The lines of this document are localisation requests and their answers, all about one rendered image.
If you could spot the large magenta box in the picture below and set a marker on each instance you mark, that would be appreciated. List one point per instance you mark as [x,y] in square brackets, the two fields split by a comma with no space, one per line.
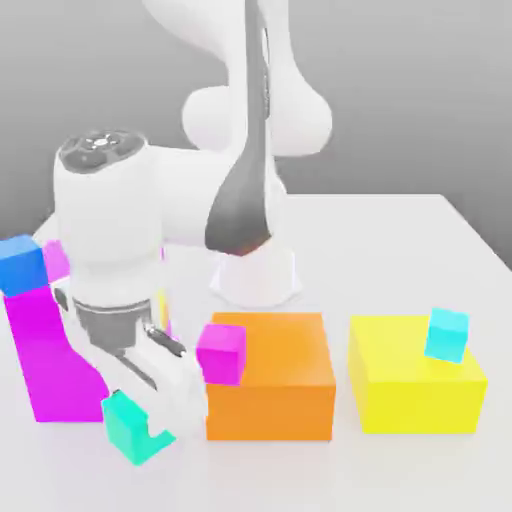
[48,360]

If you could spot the small cyan cube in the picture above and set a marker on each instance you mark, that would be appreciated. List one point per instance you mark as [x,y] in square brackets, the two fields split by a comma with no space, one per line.
[446,338]

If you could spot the small magenta cube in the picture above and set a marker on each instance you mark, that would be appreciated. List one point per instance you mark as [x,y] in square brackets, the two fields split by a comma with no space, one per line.
[220,360]

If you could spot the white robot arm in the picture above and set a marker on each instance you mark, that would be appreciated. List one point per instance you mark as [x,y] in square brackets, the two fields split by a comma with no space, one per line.
[116,208]

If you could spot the large yellow box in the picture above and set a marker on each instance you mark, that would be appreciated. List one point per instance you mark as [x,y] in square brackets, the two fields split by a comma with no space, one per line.
[412,396]

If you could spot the small pink cube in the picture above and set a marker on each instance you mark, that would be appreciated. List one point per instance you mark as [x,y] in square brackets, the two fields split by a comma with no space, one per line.
[56,260]

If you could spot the small teal cube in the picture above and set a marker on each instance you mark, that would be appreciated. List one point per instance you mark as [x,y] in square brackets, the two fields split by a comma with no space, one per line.
[120,428]

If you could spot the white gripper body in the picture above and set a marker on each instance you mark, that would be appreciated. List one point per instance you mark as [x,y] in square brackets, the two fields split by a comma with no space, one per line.
[170,390]

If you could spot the small blue cube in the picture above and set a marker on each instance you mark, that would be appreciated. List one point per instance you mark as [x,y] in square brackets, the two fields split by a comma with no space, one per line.
[20,264]

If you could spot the large orange box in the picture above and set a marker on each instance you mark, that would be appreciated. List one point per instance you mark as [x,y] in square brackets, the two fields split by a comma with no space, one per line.
[280,384]

